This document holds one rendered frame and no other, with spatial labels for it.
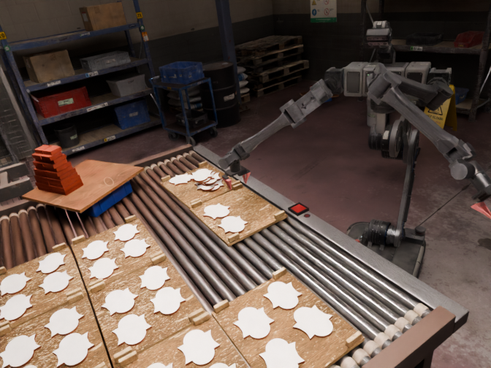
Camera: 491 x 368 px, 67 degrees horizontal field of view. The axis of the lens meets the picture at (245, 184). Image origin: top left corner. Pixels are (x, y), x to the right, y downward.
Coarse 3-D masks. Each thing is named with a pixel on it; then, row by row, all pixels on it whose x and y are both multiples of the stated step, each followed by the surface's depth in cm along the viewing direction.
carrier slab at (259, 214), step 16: (240, 192) 211; (192, 208) 202; (240, 208) 196; (256, 208) 194; (272, 208) 192; (208, 224) 186; (256, 224) 182; (272, 224) 182; (224, 240) 173; (240, 240) 174
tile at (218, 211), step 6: (216, 204) 200; (204, 210) 196; (210, 210) 195; (216, 210) 195; (222, 210) 194; (228, 210) 193; (204, 216) 193; (210, 216) 191; (216, 216) 190; (222, 216) 189
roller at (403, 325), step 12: (180, 156) 268; (192, 168) 251; (276, 228) 180; (288, 240) 171; (300, 252) 164; (312, 252) 162; (324, 264) 154; (336, 276) 148; (348, 288) 143; (360, 288) 140; (360, 300) 138; (372, 300) 135; (384, 312) 130; (396, 324) 126; (408, 324) 124
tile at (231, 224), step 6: (228, 216) 189; (222, 222) 185; (228, 222) 184; (234, 222) 184; (240, 222) 183; (246, 222) 182; (222, 228) 181; (228, 228) 180; (234, 228) 179; (240, 228) 179
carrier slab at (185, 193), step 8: (200, 168) 244; (208, 168) 243; (168, 184) 230; (184, 184) 227; (192, 184) 226; (224, 184) 221; (176, 192) 219; (184, 192) 218; (192, 192) 217; (200, 192) 216; (208, 192) 215; (216, 192) 214; (224, 192) 213; (184, 200) 210; (208, 200) 208
